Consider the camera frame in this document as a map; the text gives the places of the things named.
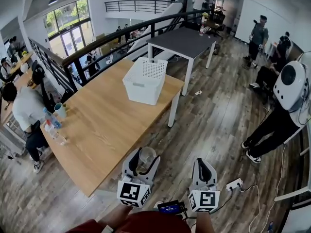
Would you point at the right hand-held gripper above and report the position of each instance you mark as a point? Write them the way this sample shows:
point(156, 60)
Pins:
point(206, 199)

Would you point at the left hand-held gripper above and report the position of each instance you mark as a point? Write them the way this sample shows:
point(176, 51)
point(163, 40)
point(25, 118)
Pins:
point(131, 193)

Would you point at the clear glass cup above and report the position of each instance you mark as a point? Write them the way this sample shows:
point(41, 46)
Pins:
point(147, 156)

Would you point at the white plastic basket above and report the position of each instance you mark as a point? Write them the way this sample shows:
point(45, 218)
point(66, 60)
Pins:
point(145, 86)

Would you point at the person's right forearm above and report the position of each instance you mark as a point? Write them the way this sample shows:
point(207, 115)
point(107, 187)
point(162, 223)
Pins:
point(205, 223)

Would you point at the person's left forearm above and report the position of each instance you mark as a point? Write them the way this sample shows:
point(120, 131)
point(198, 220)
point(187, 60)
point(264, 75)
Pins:
point(116, 215)

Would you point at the cardboard box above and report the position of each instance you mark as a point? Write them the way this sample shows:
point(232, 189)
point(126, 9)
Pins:
point(107, 46)

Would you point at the white power strip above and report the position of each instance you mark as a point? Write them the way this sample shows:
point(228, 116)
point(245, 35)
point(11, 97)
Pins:
point(233, 184)

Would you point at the person's white shoe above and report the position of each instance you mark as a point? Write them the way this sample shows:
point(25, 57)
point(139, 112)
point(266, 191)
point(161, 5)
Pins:
point(158, 204)

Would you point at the black device blue screen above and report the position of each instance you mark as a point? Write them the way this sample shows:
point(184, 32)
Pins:
point(170, 206)

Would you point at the person's dark red shirt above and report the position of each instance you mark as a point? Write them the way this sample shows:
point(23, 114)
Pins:
point(150, 223)

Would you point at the white paper scrap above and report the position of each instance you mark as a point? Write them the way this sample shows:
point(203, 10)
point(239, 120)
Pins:
point(198, 93)

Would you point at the clear plastic bottle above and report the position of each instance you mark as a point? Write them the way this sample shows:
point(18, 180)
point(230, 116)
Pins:
point(57, 137)

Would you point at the blue label water bottle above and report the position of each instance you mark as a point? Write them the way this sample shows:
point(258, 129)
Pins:
point(55, 123)

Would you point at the teal mug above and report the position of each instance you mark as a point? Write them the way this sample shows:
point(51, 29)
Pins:
point(60, 109)

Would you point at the small white red bottle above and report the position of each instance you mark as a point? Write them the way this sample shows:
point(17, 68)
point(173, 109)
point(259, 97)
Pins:
point(48, 123)

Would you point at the white dome backpack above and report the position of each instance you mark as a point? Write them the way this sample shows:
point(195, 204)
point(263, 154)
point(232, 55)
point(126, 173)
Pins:
point(289, 84)

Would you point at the dark grey table white legs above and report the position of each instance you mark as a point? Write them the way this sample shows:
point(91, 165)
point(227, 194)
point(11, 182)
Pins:
point(182, 42)

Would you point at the black railing wooden handrail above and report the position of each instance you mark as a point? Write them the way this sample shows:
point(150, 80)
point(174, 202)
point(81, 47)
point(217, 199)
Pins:
point(152, 31)

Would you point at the black office chair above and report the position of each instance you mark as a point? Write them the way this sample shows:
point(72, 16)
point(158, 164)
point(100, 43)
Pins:
point(39, 75)
point(219, 18)

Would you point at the glass entrance doors and windows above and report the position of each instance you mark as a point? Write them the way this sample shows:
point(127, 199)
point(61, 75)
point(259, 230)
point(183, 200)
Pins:
point(73, 39)

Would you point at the white bottle red label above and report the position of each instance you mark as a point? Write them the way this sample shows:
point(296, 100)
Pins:
point(201, 30)

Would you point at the white round vase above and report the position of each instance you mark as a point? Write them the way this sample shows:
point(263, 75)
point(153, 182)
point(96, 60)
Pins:
point(23, 67)

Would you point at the light wooden office desk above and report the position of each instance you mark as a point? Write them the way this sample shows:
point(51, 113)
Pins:
point(25, 61)

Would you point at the black balcony railing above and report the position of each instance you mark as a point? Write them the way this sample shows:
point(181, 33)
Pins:
point(136, 6)

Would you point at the yellow flower bunch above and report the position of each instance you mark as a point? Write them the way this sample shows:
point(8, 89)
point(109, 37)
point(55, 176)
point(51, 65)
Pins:
point(205, 14)

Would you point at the white staircase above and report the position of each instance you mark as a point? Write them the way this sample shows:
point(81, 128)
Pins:
point(173, 8)

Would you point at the black pendant lamp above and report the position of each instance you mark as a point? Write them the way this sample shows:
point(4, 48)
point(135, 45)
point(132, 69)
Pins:
point(52, 1)

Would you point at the white desk frame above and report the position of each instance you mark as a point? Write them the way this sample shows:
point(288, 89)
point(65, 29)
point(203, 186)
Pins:
point(291, 195)

